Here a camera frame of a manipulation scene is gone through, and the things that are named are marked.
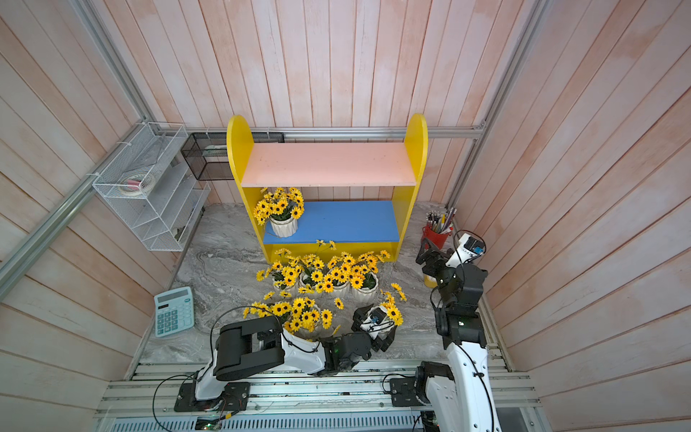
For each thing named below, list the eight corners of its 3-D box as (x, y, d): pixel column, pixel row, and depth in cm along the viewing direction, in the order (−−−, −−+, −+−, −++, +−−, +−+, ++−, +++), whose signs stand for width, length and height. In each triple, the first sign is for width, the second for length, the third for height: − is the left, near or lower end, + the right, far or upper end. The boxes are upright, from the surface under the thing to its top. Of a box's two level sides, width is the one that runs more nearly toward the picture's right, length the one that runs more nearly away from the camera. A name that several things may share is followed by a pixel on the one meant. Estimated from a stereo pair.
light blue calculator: (158, 339, 86) (151, 334, 83) (160, 300, 94) (154, 295, 91) (194, 327, 88) (189, 322, 85) (194, 290, 97) (189, 285, 94)
